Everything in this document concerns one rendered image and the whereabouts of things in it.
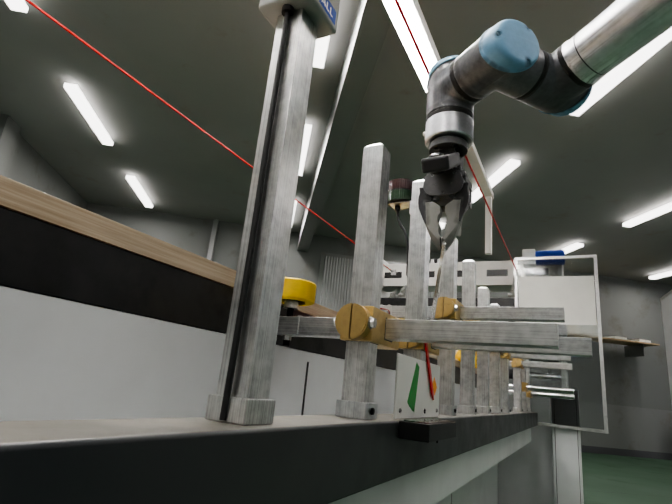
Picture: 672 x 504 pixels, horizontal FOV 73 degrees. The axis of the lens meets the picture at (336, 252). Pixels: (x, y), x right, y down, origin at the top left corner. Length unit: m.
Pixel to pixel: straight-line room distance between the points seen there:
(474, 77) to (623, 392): 10.16
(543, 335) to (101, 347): 0.54
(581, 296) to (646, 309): 8.04
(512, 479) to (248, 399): 3.23
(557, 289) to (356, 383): 2.89
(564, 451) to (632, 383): 7.64
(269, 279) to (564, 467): 3.09
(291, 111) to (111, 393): 0.38
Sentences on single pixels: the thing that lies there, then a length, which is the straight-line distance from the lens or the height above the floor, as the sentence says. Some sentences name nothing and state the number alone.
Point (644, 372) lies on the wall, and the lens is 11.19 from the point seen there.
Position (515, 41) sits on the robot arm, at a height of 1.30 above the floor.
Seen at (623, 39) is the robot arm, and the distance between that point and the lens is 0.89.
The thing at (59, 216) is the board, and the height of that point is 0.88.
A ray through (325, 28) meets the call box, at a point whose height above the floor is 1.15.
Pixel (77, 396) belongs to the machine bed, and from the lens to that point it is 0.58.
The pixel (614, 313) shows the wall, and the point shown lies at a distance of 10.96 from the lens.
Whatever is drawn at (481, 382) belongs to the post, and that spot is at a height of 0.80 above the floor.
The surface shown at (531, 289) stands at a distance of 3.48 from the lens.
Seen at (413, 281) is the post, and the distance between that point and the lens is 0.92.
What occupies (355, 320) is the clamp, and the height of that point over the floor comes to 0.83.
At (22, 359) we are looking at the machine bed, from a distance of 0.55.
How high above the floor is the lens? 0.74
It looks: 16 degrees up
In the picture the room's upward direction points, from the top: 6 degrees clockwise
